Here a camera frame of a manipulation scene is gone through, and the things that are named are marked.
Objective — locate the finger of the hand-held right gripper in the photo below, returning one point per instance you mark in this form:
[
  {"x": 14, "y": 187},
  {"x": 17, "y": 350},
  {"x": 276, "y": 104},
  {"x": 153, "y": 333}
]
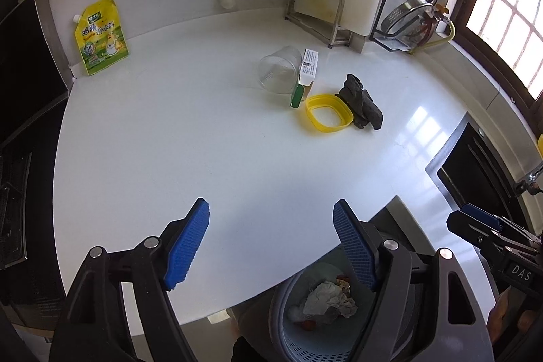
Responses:
[
  {"x": 479, "y": 211},
  {"x": 471, "y": 230}
]

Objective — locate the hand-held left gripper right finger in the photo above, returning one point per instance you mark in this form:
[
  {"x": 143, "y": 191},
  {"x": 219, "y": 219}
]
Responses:
[{"x": 356, "y": 245}]

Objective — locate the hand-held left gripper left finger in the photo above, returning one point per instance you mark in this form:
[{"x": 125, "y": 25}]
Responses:
[{"x": 186, "y": 245}]

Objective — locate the red and white paper wrapper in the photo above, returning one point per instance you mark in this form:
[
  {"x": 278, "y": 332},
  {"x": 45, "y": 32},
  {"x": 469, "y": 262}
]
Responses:
[{"x": 342, "y": 281}]

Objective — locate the white tissue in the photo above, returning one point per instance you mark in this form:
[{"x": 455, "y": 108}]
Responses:
[{"x": 328, "y": 298}]

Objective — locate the orange peel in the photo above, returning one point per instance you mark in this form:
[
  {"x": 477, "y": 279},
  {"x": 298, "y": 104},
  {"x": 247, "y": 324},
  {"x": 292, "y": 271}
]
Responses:
[{"x": 309, "y": 325}]

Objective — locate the grey plastic basket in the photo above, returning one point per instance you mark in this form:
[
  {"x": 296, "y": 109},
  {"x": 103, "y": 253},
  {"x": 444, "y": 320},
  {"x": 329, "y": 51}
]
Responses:
[{"x": 292, "y": 336}]

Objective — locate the person's right hand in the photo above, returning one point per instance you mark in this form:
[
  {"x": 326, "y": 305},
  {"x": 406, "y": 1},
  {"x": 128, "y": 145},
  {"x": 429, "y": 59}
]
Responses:
[{"x": 509, "y": 317}]

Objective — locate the black sink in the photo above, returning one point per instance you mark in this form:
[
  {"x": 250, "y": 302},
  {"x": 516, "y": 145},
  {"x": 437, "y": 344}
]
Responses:
[{"x": 475, "y": 171}]

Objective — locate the metal faucet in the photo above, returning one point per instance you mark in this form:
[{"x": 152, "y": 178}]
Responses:
[{"x": 530, "y": 179}]

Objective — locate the dark grey cloth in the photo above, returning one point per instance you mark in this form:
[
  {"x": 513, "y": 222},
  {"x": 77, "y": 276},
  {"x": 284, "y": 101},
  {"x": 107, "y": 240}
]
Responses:
[{"x": 365, "y": 107}]

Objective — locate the black gas stove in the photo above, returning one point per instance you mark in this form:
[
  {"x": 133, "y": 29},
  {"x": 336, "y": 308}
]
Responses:
[{"x": 12, "y": 209}]

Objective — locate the white and green carton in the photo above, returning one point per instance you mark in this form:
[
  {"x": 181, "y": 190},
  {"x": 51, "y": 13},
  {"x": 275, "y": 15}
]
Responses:
[{"x": 307, "y": 69}]

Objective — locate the clear plastic cup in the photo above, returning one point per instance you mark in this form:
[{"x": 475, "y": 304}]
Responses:
[{"x": 278, "y": 69}]

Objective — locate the window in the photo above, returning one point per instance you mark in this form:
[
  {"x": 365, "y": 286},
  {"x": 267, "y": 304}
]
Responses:
[{"x": 513, "y": 14}]

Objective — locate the black lid rack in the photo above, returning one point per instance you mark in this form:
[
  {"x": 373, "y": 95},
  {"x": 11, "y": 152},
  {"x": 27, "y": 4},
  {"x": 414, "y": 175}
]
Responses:
[{"x": 382, "y": 35}]

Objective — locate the metal cutting board stand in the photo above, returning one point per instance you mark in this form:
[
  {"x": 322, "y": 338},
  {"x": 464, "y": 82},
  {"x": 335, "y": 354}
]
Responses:
[{"x": 335, "y": 31}]

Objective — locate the yellow seasoning pouch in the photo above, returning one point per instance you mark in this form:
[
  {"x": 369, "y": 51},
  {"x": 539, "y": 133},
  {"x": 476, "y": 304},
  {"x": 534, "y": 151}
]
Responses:
[{"x": 102, "y": 39}]

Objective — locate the black range hood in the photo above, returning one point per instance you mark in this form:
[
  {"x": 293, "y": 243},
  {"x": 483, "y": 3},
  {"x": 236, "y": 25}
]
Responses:
[{"x": 25, "y": 61}]

